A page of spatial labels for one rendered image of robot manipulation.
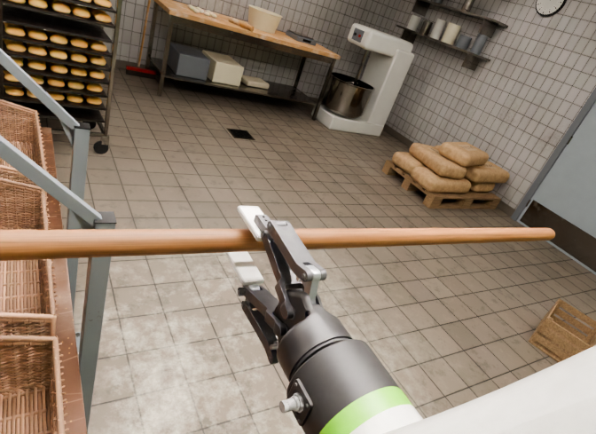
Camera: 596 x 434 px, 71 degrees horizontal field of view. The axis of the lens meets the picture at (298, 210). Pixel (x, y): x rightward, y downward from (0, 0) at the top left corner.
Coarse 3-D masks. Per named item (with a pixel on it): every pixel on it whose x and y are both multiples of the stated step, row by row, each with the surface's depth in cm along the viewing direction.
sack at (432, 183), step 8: (416, 168) 436; (424, 168) 439; (416, 176) 433; (424, 176) 425; (432, 176) 424; (424, 184) 424; (432, 184) 416; (440, 184) 419; (448, 184) 425; (456, 184) 431; (464, 184) 438; (432, 192) 422; (440, 192) 427; (448, 192) 432; (456, 192) 438; (464, 192) 444
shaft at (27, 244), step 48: (0, 240) 39; (48, 240) 41; (96, 240) 43; (144, 240) 46; (192, 240) 49; (240, 240) 52; (336, 240) 61; (384, 240) 66; (432, 240) 73; (480, 240) 81; (528, 240) 91
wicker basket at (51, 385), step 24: (0, 336) 79; (24, 336) 81; (48, 336) 84; (0, 360) 81; (48, 360) 87; (0, 384) 85; (24, 384) 88; (48, 384) 91; (0, 408) 84; (24, 408) 85; (48, 408) 86; (0, 432) 80; (24, 432) 82; (48, 432) 83
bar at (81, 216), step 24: (0, 48) 103; (24, 72) 107; (48, 96) 112; (72, 120) 118; (0, 144) 70; (72, 144) 123; (24, 168) 74; (72, 168) 125; (48, 192) 79; (72, 192) 82; (72, 216) 133; (96, 216) 86; (72, 264) 143; (96, 264) 91; (72, 288) 148; (96, 288) 95; (96, 312) 98; (96, 336) 103; (96, 360) 107
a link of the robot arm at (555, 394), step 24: (576, 360) 15; (528, 384) 16; (552, 384) 15; (576, 384) 14; (456, 408) 18; (480, 408) 16; (504, 408) 15; (528, 408) 14; (552, 408) 14; (576, 408) 13; (408, 432) 18; (432, 432) 17; (456, 432) 16; (480, 432) 15; (504, 432) 14; (528, 432) 14; (552, 432) 13; (576, 432) 13
